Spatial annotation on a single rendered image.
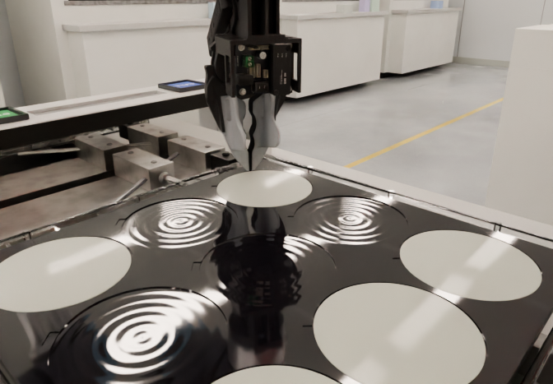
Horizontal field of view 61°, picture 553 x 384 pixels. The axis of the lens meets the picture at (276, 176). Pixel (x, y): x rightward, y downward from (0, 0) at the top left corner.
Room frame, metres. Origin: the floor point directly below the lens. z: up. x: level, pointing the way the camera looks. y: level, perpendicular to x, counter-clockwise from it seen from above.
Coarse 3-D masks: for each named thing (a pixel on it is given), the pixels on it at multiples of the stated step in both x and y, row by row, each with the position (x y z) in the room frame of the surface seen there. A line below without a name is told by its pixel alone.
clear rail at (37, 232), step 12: (228, 168) 0.51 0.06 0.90; (180, 180) 0.47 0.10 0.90; (192, 180) 0.47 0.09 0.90; (144, 192) 0.43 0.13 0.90; (156, 192) 0.44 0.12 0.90; (108, 204) 0.41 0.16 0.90; (120, 204) 0.41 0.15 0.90; (72, 216) 0.38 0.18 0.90; (84, 216) 0.38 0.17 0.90; (36, 228) 0.36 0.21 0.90; (48, 228) 0.36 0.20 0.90; (60, 228) 0.37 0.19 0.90; (0, 240) 0.34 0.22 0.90; (12, 240) 0.34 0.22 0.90; (24, 240) 0.34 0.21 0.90
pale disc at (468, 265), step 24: (408, 240) 0.34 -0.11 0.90; (432, 240) 0.34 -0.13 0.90; (456, 240) 0.34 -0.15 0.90; (480, 240) 0.34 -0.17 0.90; (408, 264) 0.31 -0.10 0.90; (432, 264) 0.31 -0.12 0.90; (456, 264) 0.31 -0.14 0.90; (480, 264) 0.31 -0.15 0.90; (504, 264) 0.31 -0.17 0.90; (528, 264) 0.31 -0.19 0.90; (456, 288) 0.27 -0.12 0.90; (480, 288) 0.27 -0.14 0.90; (504, 288) 0.27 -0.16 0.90; (528, 288) 0.27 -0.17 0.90
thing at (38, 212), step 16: (176, 176) 0.54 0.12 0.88; (192, 176) 0.54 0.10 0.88; (64, 192) 0.49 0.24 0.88; (80, 192) 0.49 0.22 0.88; (96, 192) 0.49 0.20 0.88; (112, 192) 0.49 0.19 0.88; (16, 208) 0.45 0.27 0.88; (32, 208) 0.45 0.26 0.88; (48, 208) 0.45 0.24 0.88; (64, 208) 0.45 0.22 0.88; (80, 208) 0.45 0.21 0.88; (0, 224) 0.41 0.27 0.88; (16, 224) 0.41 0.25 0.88; (32, 224) 0.41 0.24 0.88
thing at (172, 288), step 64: (192, 192) 0.44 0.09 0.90; (320, 192) 0.44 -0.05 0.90; (0, 256) 0.32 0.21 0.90; (192, 256) 0.32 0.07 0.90; (256, 256) 0.32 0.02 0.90; (320, 256) 0.32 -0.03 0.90; (384, 256) 0.32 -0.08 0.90; (0, 320) 0.24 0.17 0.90; (64, 320) 0.24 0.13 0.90; (128, 320) 0.24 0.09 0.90; (192, 320) 0.24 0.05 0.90; (256, 320) 0.24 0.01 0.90; (512, 320) 0.24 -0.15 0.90
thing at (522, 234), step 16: (272, 160) 0.54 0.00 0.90; (288, 160) 0.53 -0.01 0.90; (320, 176) 0.49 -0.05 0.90; (336, 176) 0.48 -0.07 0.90; (384, 192) 0.44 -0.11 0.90; (432, 208) 0.40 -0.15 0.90; (448, 208) 0.40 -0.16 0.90; (480, 224) 0.37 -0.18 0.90; (528, 240) 0.34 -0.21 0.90; (544, 240) 0.34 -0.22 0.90
